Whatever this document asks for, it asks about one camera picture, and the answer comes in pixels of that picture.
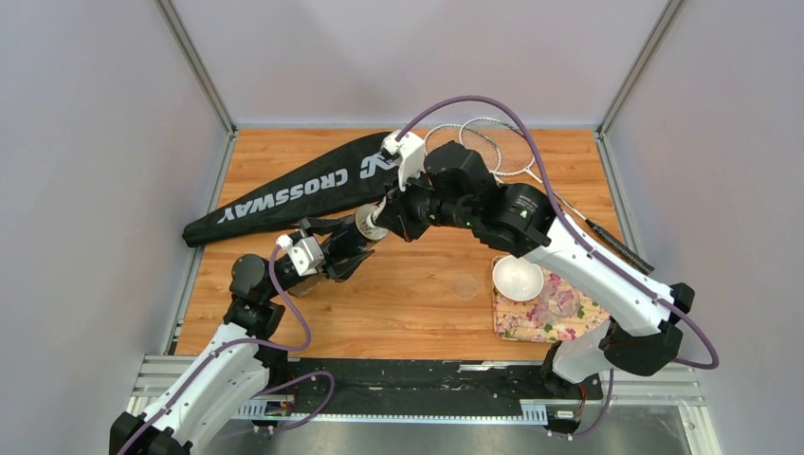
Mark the black Crossway racket bag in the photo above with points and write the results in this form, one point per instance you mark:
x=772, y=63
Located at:
x=347, y=177

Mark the white bowl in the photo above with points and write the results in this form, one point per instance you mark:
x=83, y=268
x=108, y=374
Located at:
x=517, y=279

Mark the clear glass cup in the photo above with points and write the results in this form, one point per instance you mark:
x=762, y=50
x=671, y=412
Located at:
x=557, y=301

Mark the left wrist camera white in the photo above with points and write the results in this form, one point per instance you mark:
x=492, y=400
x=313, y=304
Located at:
x=305, y=253

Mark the clear plastic tube lid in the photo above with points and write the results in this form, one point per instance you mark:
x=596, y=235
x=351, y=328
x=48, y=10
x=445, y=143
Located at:
x=465, y=286

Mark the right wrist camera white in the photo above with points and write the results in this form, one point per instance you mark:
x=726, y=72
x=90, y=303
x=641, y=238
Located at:
x=408, y=153

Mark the silver badminton racket right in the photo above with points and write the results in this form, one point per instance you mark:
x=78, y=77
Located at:
x=517, y=158

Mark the floral tray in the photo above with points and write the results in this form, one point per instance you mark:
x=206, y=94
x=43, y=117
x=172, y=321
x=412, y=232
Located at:
x=532, y=303

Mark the black shuttlecock tube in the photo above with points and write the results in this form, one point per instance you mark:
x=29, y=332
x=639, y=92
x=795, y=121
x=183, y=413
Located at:
x=300, y=286

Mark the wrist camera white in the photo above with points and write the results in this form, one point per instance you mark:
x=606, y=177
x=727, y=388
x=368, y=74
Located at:
x=305, y=253
x=408, y=153

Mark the silver badminton racket left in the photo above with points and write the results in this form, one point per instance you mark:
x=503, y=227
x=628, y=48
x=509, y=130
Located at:
x=471, y=136

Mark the white feather shuttlecock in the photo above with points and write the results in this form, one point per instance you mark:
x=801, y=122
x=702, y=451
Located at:
x=374, y=219

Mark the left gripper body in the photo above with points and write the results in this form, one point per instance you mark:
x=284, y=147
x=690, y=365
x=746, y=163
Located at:
x=331, y=271

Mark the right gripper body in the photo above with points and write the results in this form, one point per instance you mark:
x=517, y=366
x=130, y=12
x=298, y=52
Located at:
x=418, y=208

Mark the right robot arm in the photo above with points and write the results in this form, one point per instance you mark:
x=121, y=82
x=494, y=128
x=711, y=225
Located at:
x=451, y=187

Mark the silver badminton racket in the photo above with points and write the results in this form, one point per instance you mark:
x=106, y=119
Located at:
x=517, y=158
x=471, y=136

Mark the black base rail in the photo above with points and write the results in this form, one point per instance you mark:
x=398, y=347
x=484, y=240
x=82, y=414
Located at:
x=433, y=388

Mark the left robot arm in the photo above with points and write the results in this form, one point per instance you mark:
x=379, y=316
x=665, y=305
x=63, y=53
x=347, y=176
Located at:
x=261, y=327

